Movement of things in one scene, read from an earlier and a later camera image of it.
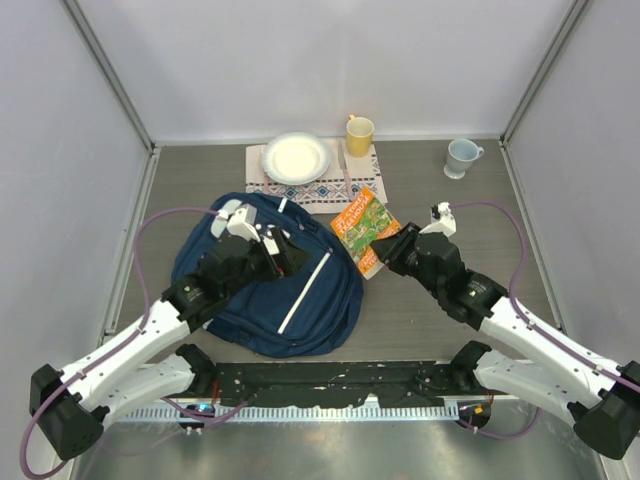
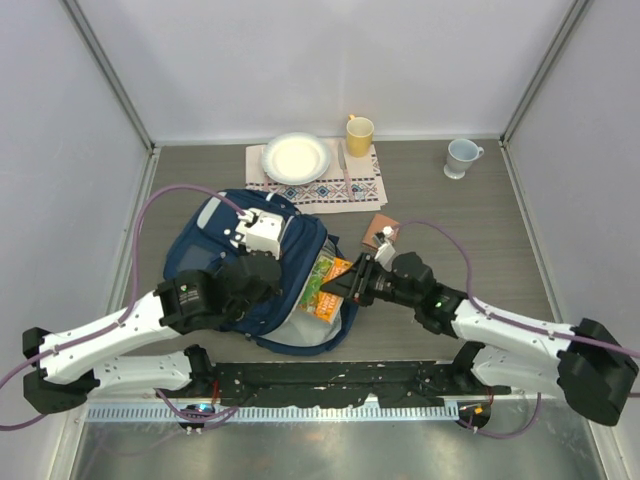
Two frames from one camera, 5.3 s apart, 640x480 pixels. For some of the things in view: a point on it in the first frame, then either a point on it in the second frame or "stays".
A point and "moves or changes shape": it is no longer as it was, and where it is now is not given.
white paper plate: (295, 158) stays
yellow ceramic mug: (359, 133) stays
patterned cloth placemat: (344, 179) stays
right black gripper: (393, 248) to (355, 282)
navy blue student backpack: (290, 315) moves or changes shape
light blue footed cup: (460, 154) stays
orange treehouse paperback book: (364, 220) to (326, 305)
